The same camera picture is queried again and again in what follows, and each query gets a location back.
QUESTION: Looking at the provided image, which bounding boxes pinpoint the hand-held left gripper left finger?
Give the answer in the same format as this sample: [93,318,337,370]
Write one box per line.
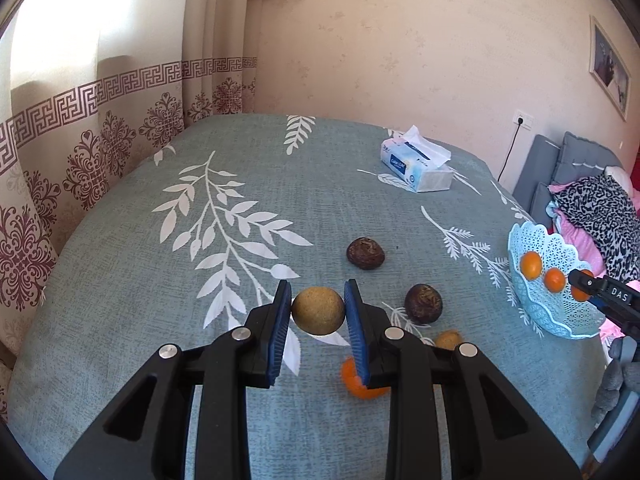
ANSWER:
[52,280,301,480]

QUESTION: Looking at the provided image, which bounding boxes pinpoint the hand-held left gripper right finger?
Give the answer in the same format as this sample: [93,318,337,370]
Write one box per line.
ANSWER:
[343,279,583,480]

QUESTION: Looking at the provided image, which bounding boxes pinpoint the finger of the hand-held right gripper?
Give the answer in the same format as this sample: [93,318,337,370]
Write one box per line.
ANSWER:
[567,269,608,311]

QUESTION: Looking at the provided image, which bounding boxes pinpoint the light blue lattice basket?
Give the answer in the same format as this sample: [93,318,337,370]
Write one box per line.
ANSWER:
[507,221,617,341]

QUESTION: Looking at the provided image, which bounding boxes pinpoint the large round tan fruit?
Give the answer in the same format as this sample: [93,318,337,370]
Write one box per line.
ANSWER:
[291,286,347,335]

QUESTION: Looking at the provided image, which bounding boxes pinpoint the dark brown wrinkled fruit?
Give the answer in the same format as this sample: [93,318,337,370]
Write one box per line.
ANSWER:
[347,237,386,271]
[404,283,444,324]

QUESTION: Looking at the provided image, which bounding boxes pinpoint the small tan fruit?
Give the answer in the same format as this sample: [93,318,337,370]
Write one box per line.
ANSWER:
[434,329,462,351]

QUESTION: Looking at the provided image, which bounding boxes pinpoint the pile of clothes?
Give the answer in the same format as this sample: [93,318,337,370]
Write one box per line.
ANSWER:
[547,182,640,346]

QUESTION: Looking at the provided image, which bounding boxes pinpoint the leopard print cloth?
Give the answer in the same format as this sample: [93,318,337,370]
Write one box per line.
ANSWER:
[552,175,640,281]

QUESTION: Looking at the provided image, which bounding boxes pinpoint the grey padded sofa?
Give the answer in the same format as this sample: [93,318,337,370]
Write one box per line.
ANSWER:
[514,134,561,226]

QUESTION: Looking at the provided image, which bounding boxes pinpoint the grey cushion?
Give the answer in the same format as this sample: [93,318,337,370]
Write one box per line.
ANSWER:
[552,131,626,186]

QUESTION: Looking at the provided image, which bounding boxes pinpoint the white blue tissue pack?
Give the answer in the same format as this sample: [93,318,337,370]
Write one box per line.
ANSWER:
[379,125,455,193]

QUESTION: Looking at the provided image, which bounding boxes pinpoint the beige patterned curtain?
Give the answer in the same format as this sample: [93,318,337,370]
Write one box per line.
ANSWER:
[0,0,258,426]

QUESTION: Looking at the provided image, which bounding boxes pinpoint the black power cable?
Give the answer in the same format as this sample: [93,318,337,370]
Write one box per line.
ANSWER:
[496,120,523,181]

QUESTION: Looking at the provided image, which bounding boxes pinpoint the framed wall picture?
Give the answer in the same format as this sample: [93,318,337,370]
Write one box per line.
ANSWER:
[589,15,632,122]

